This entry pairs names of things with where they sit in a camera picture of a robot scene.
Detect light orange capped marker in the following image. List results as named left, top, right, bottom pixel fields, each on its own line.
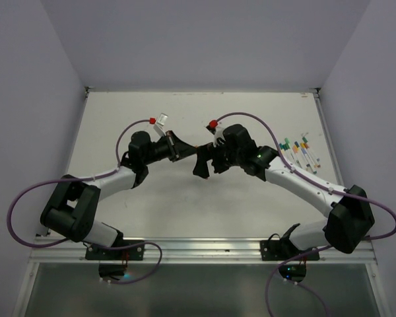
left=292, top=145, right=310, bottom=170

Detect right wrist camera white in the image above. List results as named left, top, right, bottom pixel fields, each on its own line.
left=206, top=120, right=225, bottom=147

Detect aluminium mounting rail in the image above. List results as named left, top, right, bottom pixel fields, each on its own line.
left=29, top=238, right=376, bottom=264

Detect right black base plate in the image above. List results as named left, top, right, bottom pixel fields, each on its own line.
left=259, top=234, right=320, bottom=283

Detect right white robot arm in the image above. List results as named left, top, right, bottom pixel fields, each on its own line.
left=193, top=120, right=375, bottom=260

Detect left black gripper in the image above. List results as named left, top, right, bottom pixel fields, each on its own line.
left=143, top=130, right=197, bottom=165

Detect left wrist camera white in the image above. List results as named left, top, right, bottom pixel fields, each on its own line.
left=153, top=113, right=168, bottom=137

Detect blue capped marker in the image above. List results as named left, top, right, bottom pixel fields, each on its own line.
left=294, top=141, right=318, bottom=174

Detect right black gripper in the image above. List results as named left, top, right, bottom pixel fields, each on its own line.
left=193, top=138, right=243, bottom=177

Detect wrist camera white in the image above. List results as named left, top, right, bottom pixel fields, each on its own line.
left=206, top=120, right=225, bottom=147
left=153, top=113, right=168, bottom=137

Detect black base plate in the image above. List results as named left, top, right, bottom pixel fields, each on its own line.
left=85, top=240, right=145, bottom=284
left=259, top=234, right=320, bottom=283

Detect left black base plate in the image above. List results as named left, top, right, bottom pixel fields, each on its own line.
left=85, top=240, right=145, bottom=284

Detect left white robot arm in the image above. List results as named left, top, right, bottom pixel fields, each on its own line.
left=40, top=131, right=197, bottom=260

